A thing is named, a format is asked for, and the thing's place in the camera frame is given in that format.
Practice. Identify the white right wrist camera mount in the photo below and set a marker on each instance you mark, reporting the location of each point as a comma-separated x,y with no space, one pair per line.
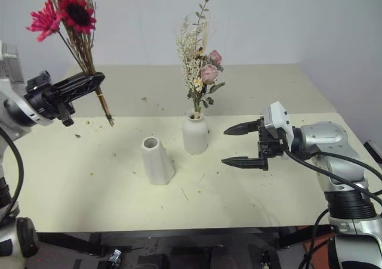
277,117

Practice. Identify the tapered white ceramic vase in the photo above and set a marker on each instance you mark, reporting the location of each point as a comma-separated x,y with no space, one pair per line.
156,164

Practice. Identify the pink rose dried bouquet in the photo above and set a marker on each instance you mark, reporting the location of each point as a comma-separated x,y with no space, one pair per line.
194,63

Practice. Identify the black table frame bar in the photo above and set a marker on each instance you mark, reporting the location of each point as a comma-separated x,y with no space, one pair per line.
74,242

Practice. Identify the red flower dried grass bouquet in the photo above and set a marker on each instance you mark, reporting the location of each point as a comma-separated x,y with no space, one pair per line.
78,12

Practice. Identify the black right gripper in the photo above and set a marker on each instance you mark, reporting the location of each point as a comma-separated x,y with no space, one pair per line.
270,146

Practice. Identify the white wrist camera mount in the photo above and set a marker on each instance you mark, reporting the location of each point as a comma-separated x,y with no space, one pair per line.
10,63
277,117

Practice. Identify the orange red object under table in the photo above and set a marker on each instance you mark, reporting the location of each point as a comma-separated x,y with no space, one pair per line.
316,239

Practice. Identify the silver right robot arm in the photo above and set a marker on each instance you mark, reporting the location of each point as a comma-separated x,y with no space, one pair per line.
328,137

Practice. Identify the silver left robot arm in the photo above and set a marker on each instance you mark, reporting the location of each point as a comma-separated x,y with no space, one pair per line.
18,114

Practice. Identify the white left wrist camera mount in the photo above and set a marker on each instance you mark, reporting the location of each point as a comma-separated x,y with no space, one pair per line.
10,63

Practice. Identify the round white ceramic vase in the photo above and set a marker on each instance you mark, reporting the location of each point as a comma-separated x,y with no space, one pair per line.
195,134

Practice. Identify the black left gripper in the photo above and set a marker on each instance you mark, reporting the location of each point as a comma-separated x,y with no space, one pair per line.
44,102

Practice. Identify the silver caster wheel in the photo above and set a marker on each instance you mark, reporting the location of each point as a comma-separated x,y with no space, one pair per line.
115,255

